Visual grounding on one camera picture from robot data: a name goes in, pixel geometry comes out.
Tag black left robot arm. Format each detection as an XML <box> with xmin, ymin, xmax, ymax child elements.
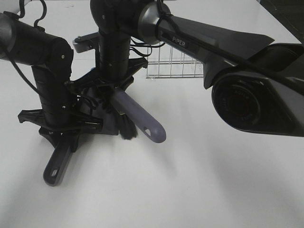
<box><xmin>0</xmin><ymin>11</ymin><xmax>102</xmax><ymax>152</ymax></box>

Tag grey brush black bristles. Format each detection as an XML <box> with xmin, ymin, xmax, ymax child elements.
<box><xmin>110</xmin><ymin>88</ymin><xmax>166</xmax><ymax>143</ymax></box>

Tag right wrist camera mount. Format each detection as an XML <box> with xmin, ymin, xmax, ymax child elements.
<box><xmin>72</xmin><ymin>32</ymin><xmax>99</xmax><ymax>53</ymax></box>

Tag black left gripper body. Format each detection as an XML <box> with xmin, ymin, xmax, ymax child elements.
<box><xmin>18</xmin><ymin>109</ymin><xmax>104</xmax><ymax>133</ymax></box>

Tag chrome wire dish rack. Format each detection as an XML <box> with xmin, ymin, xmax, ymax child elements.
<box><xmin>146</xmin><ymin>45</ymin><xmax>203</xmax><ymax>79</ymax></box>

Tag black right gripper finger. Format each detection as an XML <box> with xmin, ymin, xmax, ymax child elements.
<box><xmin>96</xmin><ymin>86</ymin><xmax>112</xmax><ymax>107</ymax></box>
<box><xmin>116</xmin><ymin>76</ymin><xmax>134</xmax><ymax>90</ymax></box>

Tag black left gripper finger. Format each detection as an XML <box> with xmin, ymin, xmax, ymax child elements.
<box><xmin>69</xmin><ymin>132</ymin><xmax>80</xmax><ymax>153</ymax></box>
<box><xmin>39</xmin><ymin>132</ymin><xmax>58</xmax><ymax>148</ymax></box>

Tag grey plastic dustpan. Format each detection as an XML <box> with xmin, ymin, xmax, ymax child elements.
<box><xmin>43</xmin><ymin>68</ymin><xmax>119</xmax><ymax>187</ymax></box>

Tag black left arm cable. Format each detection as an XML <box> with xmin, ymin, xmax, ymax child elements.
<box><xmin>0</xmin><ymin>0</ymin><xmax>103</xmax><ymax>119</ymax></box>

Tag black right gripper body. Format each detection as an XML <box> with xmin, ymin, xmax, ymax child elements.
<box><xmin>64</xmin><ymin>57</ymin><xmax>148</xmax><ymax>95</ymax></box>

